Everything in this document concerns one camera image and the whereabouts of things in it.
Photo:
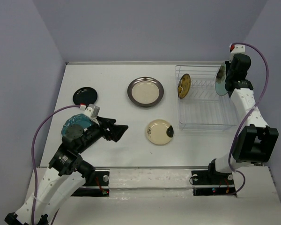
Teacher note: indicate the grey rimmed cream plate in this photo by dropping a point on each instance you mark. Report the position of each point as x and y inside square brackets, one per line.
[145, 92]

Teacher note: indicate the teal scalloped plate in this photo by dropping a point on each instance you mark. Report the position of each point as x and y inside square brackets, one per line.
[72, 123]

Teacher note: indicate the yellow patterned plate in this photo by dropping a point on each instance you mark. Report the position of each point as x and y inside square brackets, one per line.
[184, 86]

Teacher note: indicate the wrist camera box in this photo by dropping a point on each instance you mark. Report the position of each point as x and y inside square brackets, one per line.
[235, 49]
[91, 111]

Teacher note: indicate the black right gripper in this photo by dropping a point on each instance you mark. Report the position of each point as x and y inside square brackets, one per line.
[229, 65]

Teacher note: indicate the white wire dish rack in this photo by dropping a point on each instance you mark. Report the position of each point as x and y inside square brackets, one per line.
[202, 108]

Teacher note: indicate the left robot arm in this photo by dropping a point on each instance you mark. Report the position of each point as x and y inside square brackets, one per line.
[67, 172]

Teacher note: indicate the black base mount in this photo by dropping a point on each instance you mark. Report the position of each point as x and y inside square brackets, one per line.
[206, 184]
[98, 187]

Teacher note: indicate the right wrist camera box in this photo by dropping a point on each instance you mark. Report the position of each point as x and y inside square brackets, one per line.
[235, 49]

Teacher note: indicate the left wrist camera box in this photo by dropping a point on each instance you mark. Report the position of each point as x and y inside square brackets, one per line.
[91, 111]

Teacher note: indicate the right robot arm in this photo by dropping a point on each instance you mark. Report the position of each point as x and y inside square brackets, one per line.
[255, 140]

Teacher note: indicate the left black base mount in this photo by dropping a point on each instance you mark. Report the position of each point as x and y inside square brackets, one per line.
[98, 187]

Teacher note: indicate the cream bowl with black flowers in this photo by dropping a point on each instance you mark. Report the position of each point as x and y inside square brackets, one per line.
[159, 132]

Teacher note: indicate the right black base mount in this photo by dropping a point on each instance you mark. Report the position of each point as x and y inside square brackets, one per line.
[206, 184]

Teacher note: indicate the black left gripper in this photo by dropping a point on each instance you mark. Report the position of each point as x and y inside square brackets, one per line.
[116, 131]

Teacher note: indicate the light blue flower plate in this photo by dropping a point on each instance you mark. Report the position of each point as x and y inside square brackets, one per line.
[220, 79]

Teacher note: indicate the black glossy plate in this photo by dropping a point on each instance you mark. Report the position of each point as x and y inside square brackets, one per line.
[85, 96]

